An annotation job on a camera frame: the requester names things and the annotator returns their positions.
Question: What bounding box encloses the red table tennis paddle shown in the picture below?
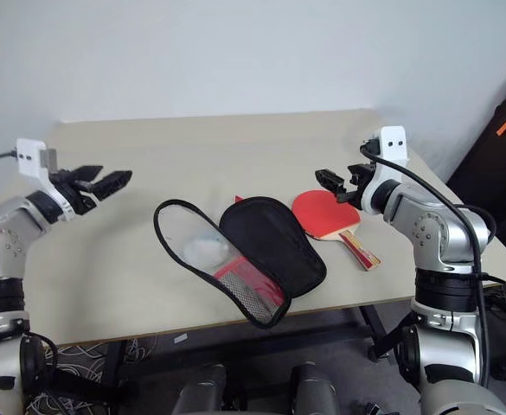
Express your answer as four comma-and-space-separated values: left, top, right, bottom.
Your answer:
291, 189, 383, 272

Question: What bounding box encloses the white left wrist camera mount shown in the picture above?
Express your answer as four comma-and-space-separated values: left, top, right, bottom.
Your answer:
16, 137, 75, 222

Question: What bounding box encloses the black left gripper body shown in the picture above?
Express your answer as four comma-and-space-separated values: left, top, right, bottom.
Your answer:
51, 170, 101, 214

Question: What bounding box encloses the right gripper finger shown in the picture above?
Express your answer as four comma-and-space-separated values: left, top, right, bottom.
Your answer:
314, 169, 350, 197
348, 162, 375, 185

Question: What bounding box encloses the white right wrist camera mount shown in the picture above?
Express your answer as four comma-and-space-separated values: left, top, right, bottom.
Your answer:
359, 125, 410, 216

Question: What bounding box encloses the black bag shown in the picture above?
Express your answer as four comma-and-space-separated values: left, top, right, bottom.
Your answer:
445, 60, 506, 257

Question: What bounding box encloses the black table frame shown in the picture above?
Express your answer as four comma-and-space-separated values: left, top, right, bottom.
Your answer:
103, 302, 394, 393

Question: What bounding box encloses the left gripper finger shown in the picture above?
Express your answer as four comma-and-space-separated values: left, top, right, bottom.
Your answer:
93, 170, 134, 201
76, 163, 105, 183

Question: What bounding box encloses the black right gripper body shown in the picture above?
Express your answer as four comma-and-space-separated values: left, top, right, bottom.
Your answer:
335, 182, 373, 209

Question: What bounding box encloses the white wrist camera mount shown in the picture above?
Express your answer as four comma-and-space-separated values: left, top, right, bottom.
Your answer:
16, 137, 75, 222
359, 125, 410, 216

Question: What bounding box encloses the dark rounded shape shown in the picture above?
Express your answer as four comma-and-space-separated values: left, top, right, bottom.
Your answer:
171, 362, 228, 415
290, 361, 341, 415

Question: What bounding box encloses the red mesh bag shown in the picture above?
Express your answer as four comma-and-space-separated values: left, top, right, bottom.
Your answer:
152, 195, 328, 330

